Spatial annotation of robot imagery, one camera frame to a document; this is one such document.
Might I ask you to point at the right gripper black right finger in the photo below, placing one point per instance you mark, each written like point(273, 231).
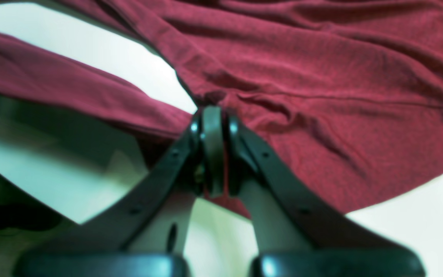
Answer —
point(298, 234)

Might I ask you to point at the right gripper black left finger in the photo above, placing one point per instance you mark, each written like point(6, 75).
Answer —
point(144, 233)

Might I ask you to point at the dark red t-shirt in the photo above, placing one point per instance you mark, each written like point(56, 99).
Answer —
point(349, 93)

